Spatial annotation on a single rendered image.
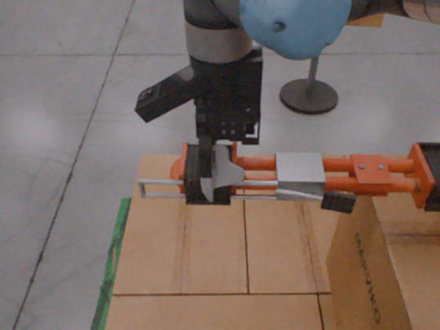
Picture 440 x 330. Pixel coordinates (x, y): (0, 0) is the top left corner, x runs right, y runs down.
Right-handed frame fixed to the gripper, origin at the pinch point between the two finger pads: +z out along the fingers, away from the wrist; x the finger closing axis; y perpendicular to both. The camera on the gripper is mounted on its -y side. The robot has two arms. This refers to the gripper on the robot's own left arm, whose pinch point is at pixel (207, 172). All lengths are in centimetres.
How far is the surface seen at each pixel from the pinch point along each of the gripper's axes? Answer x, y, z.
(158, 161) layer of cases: 71, -26, 65
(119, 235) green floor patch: 75, -52, 119
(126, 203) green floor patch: 95, -53, 119
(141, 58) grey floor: 242, -72, 117
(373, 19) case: 171, 76, 53
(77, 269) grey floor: 56, -68, 119
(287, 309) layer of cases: 12, 19, 66
